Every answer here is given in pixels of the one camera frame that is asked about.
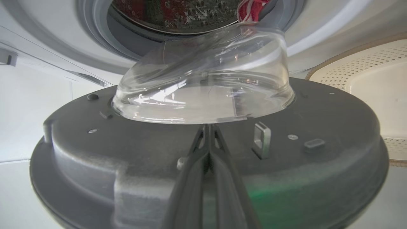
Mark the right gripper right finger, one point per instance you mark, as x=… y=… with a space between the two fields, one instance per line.
x=225 y=190

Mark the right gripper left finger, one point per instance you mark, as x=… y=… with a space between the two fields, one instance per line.
x=187 y=190

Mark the dark grey glass washer door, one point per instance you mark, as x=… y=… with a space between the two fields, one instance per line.
x=95 y=165

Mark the red white striped garment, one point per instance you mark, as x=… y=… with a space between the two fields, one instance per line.
x=248 y=11

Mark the beige perforated laundry basket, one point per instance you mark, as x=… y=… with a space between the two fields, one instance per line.
x=365 y=73

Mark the white front-load washing machine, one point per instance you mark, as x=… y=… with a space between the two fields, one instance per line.
x=318 y=31

